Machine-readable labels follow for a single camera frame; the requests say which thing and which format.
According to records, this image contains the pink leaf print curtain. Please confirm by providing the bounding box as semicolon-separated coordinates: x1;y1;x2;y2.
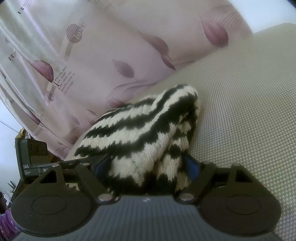
1;1;251;158

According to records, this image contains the black white striped knit sweater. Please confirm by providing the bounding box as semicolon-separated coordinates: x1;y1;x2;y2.
73;84;200;195

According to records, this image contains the beige fabric mattress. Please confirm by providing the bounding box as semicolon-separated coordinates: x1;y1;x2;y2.
62;24;295;240

